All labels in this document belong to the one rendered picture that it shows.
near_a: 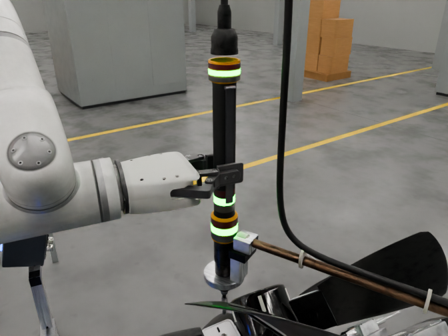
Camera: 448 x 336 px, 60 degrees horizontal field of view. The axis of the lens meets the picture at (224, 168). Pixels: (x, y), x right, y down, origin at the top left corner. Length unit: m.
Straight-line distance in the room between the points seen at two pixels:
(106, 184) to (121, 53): 6.40
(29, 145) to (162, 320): 2.13
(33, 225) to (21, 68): 0.23
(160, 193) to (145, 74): 6.61
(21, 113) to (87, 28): 6.21
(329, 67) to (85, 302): 7.25
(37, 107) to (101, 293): 2.34
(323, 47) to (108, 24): 4.52
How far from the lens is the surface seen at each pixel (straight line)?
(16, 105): 0.49
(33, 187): 0.44
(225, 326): 0.82
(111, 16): 6.78
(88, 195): 0.50
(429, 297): 0.56
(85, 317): 2.63
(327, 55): 8.89
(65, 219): 0.51
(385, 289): 0.57
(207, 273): 0.68
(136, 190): 0.50
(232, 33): 0.52
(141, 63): 7.03
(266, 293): 0.78
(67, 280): 2.93
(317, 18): 8.99
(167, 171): 0.52
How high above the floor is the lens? 1.79
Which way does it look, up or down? 25 degrees down
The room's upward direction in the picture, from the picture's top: straight up
